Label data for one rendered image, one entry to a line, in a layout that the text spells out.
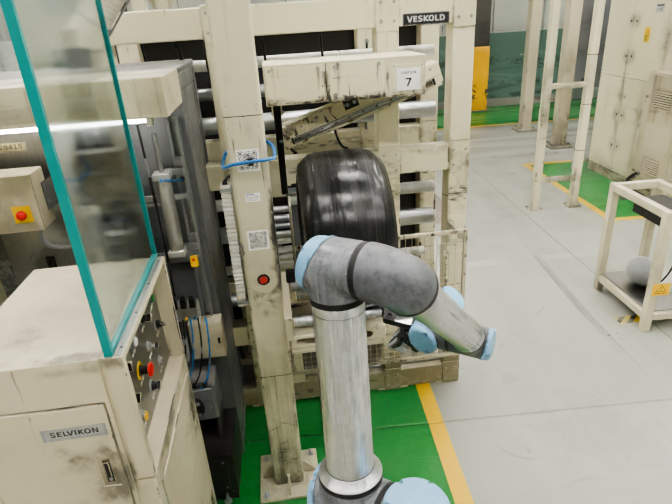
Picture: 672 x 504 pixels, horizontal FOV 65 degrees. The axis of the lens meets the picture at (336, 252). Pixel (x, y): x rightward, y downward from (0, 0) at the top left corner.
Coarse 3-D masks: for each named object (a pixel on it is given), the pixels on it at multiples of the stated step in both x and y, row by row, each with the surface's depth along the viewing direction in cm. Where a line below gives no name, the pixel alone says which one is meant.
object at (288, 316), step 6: (282, 276) 220; (282, 282) 215; (288, 288) 210; (288, 294) 205; (288, 300) 201; (288, 306) 197; (288, 312) 193; (288, 318) 189; (288, 324) 189; (288, 330) 190; (288, 336) 191
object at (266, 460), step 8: (264, 456) 253; (304, 456) 252; (312, 456) 251; (264, 464) 248; (272, 464) 248; (312, 464) 247; (264, 472) 244; (304, 472) 242; (312, 472) 242; (264, 480) 240; (272, 480) 240; (304, 480) 238; (264, 488) 236; (272, 488) 236; (280, 488) 235; (288, 488) 235; (296, 488) 235; (304, 488) 235; (264, 496) 232; (272, 496) 232; (280, 496) 231; (288, 496) 231; (296, 496) 231; (304, 496) 231
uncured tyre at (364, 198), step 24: (312, 168) 177; (336, 168) 176; (360, 168) 176; (384, 168) 182; (312, 192) 172; (336, 192) 170; (360, 192) 171; (384, 192) 173; (312, 216) 170; (336, 216) 168; (360, 216) 169; (384, 216) 170; (384, 240) 171
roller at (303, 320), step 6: (378, 306) 198; (366, 312) 196; (372, 312) 196; (378, 312) 197; (294, 318) 194; (300, 318) 194; (306, 318) 194; (312, 318) 194; (366, 318) 197; (300, 324) 194; (306, 324) 195; (312, 324) 195
